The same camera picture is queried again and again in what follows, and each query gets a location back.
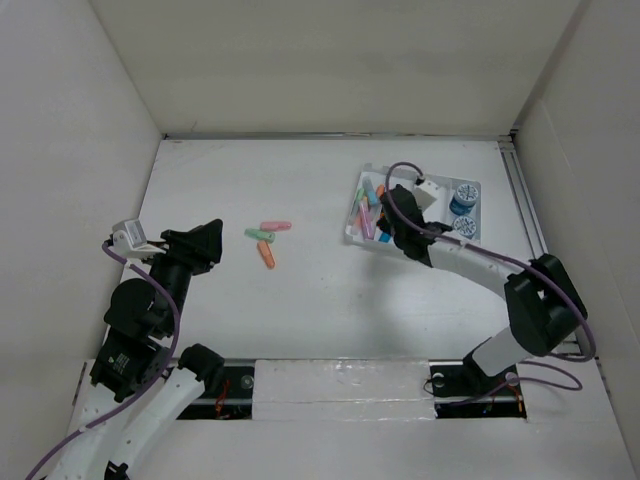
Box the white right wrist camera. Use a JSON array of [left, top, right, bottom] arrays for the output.
[[412, 180, 439, 211]]

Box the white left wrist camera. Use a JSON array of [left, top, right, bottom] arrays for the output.
[[111, 219, 147, 259]]

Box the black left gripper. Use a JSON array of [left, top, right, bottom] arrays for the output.
[[141, 217, 223, 333]]

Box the aluminium rail right side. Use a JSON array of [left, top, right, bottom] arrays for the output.
[[499, 134, 581, 356]]

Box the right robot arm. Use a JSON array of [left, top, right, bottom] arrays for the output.
[[378, 185, 588, 402]]

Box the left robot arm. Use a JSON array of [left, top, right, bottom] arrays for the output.
[[27, 219, 224, 479]]

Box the pastel green short highlighter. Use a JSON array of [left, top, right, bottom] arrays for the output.
[[244, 228, 276, 244]]

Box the pastel blue clear highlighter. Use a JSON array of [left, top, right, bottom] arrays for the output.
[[361, 176, 379, 207]]

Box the aluminium rail back edge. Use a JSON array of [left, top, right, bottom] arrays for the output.
[[163, 131, 516, 142]]

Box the pastel purple highlighter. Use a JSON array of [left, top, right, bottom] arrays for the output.
[[359, 205, 375, 240]]

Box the white divided organizer tray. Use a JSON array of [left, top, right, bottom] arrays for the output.
[[344, 164, 482, 255]]

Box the pastel pink highlighter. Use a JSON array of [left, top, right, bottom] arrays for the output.
[[259, 221, 292, 232]]

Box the pastel orange short highlighter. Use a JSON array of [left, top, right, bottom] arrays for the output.
[[257, 240, 276, 269]]

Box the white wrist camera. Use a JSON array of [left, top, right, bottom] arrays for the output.
[[111, 219, 147, 259], [412, 180, 439, 211]]

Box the blue tape roll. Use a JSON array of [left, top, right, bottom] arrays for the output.
[[451, 215, 479, 241], [449, 183, 480, 216]]

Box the pastel green clear highlighter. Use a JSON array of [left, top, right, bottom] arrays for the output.
[[348, 188, 364, 235]]

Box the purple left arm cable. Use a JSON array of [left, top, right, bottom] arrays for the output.
[[24, 239, 182, 480]]

